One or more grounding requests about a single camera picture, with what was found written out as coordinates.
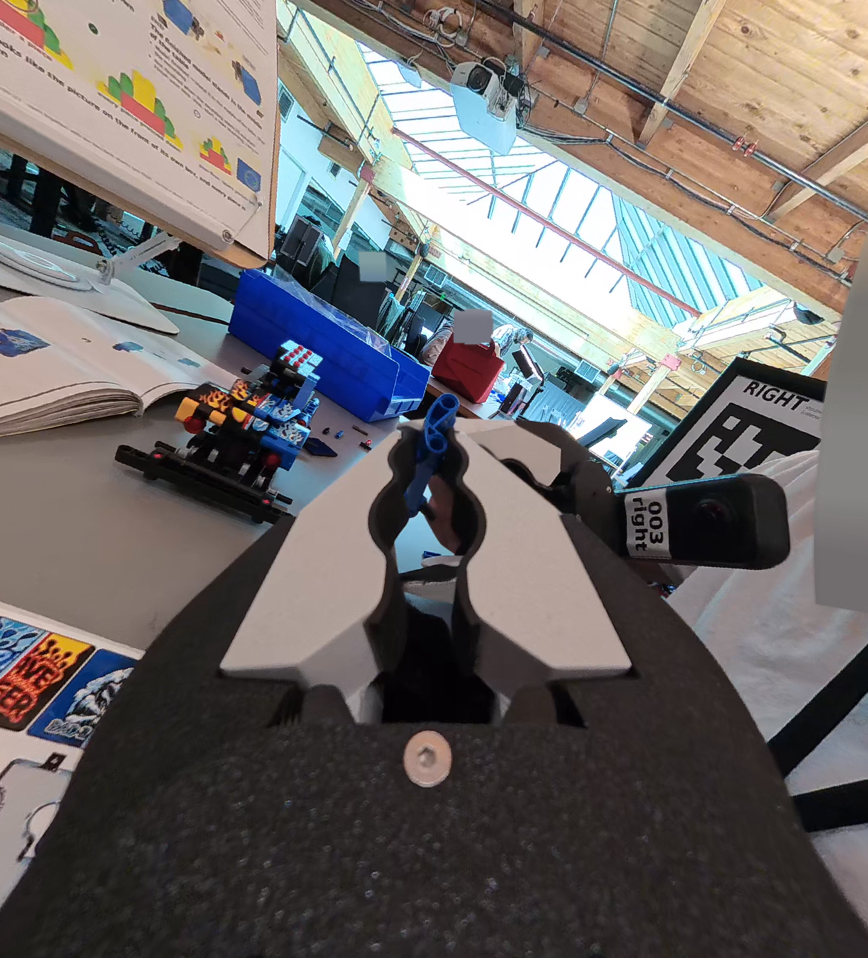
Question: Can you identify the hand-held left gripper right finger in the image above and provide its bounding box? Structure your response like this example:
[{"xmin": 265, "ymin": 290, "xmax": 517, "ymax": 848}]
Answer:
[{"xmin": 452, "ymin": 427, "xmax": 637, "ymax": 716}]

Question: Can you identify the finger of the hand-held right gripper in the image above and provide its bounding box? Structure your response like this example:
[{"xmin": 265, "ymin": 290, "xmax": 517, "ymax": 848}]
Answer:
[{"xmin": 479, "ymin": 421, "xmax": 564, "ymax": 491}]

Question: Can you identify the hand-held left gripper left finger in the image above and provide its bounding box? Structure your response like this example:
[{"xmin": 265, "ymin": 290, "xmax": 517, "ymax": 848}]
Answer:
[{"xmin": 220, "ymin": 428, "xmax": 414, "ymax": 725}]

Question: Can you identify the blue lego beam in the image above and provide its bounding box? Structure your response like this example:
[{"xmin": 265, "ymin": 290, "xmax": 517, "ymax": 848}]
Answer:
[{"xmin": 404, "ymin": 393, "xmax": 463, "ymax": 519}]

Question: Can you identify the lego truck model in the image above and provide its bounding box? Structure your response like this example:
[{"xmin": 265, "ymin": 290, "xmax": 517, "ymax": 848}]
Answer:
[{"xmin": 115, "ymin": 340, "xmax": 324, "ymax": 525}]

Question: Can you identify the lego instruction booklet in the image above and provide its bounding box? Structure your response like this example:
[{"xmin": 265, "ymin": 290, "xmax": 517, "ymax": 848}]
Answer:
[{"xmin": 0, "ymin": 288, "xmax": 236, "ymax": 444}]

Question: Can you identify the red plastic bin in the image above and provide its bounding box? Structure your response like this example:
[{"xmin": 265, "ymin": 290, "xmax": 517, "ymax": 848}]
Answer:
[{"xmin": 431, "ymin": 333, "xmax": 506, "ymax": 405}]

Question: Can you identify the blue plastic bin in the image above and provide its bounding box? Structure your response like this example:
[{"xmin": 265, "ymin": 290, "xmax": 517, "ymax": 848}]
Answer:
[{"xmin": 228, "ymin": 268, "xmax": 431, "ymax": 424}]

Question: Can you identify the red ceiling pipe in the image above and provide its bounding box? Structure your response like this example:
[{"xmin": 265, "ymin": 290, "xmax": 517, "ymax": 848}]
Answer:
[{"xmin": 392, "ymin": 127, "xmax": 704, "ymax": 317}]

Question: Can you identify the white board stand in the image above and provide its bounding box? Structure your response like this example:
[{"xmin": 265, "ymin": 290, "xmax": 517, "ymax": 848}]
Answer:
[{"xmin": 0, "ymin": 221, "xmax": 180, "ymax": 335}]

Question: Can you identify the white ceiling projector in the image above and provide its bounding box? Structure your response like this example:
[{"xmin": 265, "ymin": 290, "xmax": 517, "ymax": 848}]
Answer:
[{"xmin": 449, "ymin": 56, "xmax": 526, "ymax": 156}]

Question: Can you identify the printed instruction board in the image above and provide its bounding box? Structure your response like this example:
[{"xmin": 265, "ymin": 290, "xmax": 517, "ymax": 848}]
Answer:
[{"xmin": 0, "ymin": 0, "xmax": 281, "ymax": 269}]

